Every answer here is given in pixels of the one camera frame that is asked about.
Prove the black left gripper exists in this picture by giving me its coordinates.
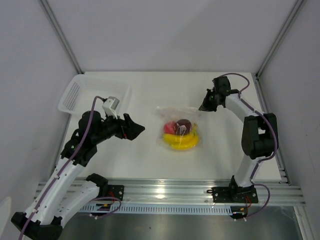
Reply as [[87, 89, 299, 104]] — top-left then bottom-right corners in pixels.
[[92, 109, 145, 145]]

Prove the dark red mangosteen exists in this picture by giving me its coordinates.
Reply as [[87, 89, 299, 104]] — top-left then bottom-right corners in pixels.
[[174, 119, 193, 136]]

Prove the red apple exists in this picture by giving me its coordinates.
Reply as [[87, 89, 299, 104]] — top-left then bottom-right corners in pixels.
[[163, 121, 176, 135]]

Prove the clear zip top bag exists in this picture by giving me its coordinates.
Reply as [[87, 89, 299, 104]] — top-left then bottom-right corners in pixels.
[[155, 106, 201, 151]]

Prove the yellow banana bunch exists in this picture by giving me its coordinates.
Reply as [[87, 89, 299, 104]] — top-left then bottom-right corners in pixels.
[[162, 124, 200, 151]]

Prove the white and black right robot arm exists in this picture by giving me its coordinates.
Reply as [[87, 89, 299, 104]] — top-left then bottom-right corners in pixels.
[[199, 74, 279, 204]]

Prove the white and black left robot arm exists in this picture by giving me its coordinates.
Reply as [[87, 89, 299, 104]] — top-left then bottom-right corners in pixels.
[[11, 110, 145, 240]]

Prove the white perforated plastic basket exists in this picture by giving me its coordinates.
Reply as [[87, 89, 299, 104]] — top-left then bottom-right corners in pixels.
[[58, 74, 132, 116]]

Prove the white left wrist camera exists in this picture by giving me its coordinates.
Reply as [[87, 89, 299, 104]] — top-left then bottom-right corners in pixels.
[[102, 96, 120, 119]]

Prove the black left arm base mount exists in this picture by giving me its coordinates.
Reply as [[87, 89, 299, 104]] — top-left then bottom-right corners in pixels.
[[98, 184, 125, 201]]

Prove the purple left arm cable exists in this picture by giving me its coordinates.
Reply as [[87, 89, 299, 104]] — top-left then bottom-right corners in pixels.
[[18, 95, 122, 240]]

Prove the white slotted cable duct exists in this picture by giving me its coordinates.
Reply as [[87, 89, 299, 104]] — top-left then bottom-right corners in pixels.
[[79, 203, 233, 216]]

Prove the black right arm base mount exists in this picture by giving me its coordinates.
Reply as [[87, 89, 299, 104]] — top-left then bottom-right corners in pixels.
[[206, 185, 259, 204]]

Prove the aluminium mounting rail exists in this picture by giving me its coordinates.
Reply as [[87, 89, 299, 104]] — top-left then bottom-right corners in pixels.
[[33, 178, 306, 206]]

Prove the right aluminium frame post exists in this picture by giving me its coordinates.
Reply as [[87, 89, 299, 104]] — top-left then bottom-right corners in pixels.
[[255, 0, 307, 80]]

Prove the aluminium frame post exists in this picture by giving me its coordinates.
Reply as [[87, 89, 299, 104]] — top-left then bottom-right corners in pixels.
[[38, 0, 84, 74], [255, 0, 307, 80]]

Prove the left aluminium frame post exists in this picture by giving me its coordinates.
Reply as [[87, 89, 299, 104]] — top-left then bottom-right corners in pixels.
[[38, 0, 84, 74]]

